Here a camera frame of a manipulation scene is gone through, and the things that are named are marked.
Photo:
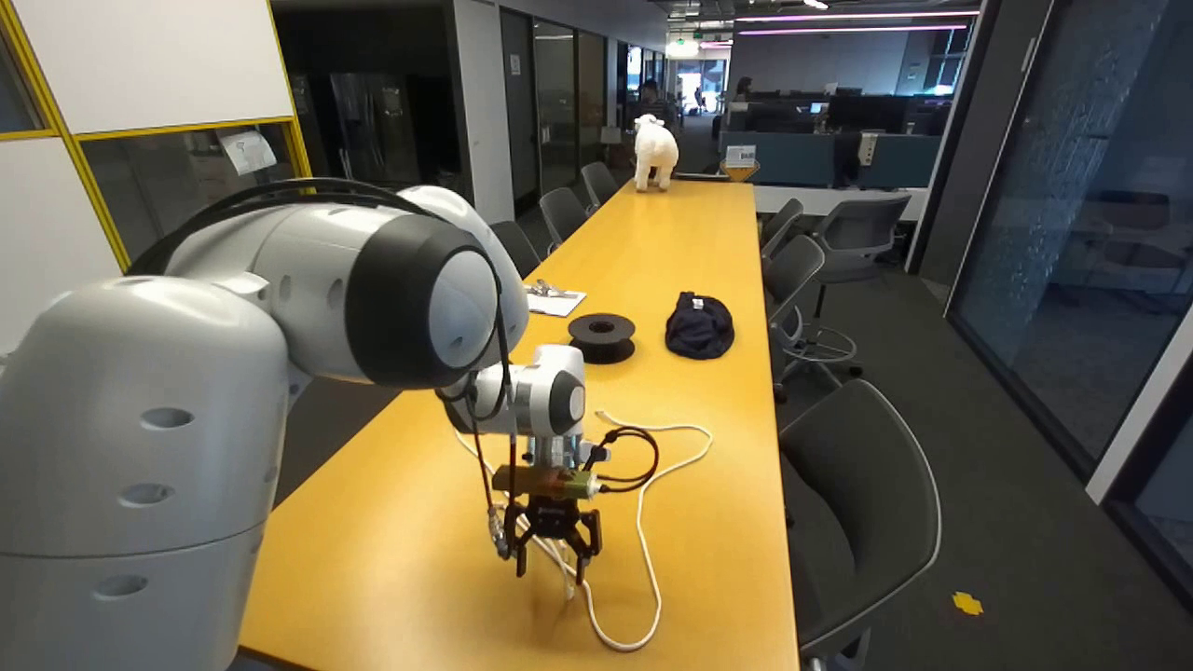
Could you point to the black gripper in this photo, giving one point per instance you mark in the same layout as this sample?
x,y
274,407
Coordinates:
x,y
546,512

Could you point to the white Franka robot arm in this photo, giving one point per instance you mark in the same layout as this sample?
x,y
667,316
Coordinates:
x,y
190,413

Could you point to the black filament spool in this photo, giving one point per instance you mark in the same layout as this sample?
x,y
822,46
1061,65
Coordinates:
x,y
601,338

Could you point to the grey office chair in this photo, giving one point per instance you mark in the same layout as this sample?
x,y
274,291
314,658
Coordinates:
x,y
859,226
859,497
598,180
518,244
797,282
780,226
561,209

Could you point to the white plush toy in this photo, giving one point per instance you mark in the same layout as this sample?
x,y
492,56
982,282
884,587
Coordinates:
x,y
656,149

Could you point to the small yellow floor object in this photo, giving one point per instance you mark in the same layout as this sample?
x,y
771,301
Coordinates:
x,y
966,607

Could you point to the small cardboard box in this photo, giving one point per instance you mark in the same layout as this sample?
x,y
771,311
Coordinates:
x,y
739,159

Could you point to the paper sign on glass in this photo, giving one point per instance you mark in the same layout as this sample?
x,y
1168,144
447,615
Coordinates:
x,y
248,149

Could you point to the tan wrist camera mount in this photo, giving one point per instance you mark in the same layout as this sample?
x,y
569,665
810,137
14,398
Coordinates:
x,y
546,480

